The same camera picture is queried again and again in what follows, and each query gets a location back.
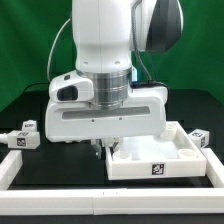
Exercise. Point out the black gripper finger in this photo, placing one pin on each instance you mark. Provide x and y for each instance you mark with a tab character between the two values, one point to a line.
115	146
97	145

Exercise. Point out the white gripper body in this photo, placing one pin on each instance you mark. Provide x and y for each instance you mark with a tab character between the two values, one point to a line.
142	113

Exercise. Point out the white square table top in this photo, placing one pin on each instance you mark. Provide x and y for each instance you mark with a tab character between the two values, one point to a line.
172	154

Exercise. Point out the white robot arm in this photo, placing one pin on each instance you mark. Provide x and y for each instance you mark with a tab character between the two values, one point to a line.
100	99

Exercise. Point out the white U-shaped obstacle fence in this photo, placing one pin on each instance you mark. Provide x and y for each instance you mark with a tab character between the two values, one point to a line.
111	201

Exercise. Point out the green backdrop curtain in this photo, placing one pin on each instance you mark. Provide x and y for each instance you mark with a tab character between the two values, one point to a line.
31	30

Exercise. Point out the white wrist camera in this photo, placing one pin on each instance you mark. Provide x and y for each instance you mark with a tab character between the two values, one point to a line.
71	87

